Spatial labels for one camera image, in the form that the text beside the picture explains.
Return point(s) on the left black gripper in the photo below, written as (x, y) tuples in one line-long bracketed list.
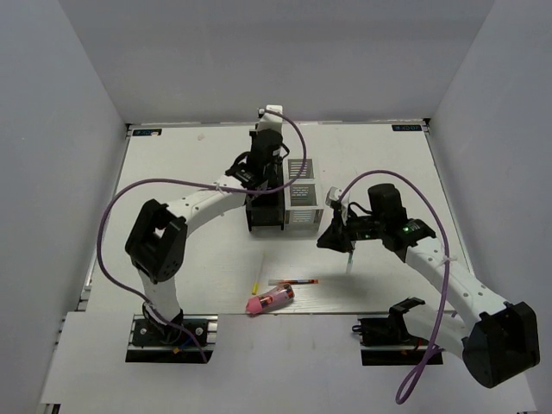
[(254, 134)]

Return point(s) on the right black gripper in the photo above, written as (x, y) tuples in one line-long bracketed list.
[(338, 236)]

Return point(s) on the green capped pen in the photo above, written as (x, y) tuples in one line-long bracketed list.
[(349, 264)]

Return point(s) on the red pen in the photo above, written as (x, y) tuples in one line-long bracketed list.
[(293, 281)]

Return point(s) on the pink pencil case tube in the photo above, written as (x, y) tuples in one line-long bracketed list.
[(276, 298)]

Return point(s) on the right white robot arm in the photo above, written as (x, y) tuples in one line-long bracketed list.
[(495, 339)]

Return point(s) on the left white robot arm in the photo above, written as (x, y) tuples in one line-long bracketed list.
[(156, 244)]

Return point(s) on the black slatted organizer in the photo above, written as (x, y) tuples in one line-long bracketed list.
[(266, 210)]

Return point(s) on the white slatted organizer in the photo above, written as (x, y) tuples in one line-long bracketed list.
[(304, 197)]

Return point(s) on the right corner label sticker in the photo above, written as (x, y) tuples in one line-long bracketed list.
[(407, 127)]

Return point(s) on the corner label sticker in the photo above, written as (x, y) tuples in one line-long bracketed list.
[(146, 132), (407, 127)]

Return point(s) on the left corner label sticker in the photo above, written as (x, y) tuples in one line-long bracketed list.
[(146, 132)]

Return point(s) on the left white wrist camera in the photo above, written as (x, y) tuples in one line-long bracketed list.
[(269, 118)]

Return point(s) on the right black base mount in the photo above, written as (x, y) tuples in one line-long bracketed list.
[(383, 346)]

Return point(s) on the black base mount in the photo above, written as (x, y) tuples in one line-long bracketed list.
[(146, 346), (383, 346)]

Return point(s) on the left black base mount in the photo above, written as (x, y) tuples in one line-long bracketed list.
[(146, 346)]

